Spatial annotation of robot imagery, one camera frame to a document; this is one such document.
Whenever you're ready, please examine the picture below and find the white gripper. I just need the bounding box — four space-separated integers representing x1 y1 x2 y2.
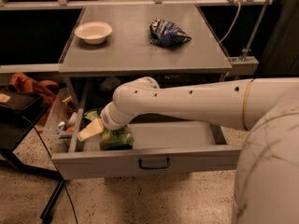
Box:
78 102 135 142

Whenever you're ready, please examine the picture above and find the green rice chip bag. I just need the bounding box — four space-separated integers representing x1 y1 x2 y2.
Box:
83 107 135 151

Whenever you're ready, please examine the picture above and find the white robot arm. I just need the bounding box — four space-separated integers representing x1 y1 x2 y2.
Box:
78 77 299 224

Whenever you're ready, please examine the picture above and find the grey open top drawer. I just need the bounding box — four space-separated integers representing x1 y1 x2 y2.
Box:
52 82 241 180

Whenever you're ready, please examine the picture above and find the grey counter cabinet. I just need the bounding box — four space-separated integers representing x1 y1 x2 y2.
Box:
57 3 233 107

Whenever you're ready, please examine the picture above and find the blue chip bag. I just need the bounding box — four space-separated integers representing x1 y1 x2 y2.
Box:
149 19 192 47

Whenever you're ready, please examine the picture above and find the clear plastic bin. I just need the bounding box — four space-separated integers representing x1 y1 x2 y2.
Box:
43 88 75 151

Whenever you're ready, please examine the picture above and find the black side table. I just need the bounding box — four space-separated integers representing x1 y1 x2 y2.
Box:
0 91 65 224

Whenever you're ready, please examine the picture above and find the orange jacket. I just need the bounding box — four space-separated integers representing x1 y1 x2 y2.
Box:
1 73 60 124

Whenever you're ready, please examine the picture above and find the white bowl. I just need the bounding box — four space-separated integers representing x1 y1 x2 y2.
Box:
75 21 112 45

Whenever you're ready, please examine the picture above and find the black drawer handle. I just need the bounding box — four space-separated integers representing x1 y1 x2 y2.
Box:
138 158 170 170

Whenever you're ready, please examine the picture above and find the black floor cable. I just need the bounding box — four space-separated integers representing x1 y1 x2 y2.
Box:
21 115 78 224

